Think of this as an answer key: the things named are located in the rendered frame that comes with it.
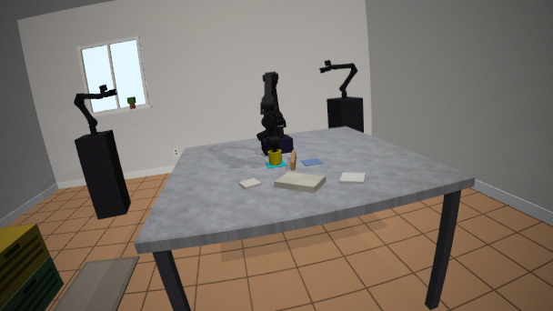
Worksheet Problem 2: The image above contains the beige flat block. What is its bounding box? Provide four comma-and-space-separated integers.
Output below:
274, 172, 326, 193

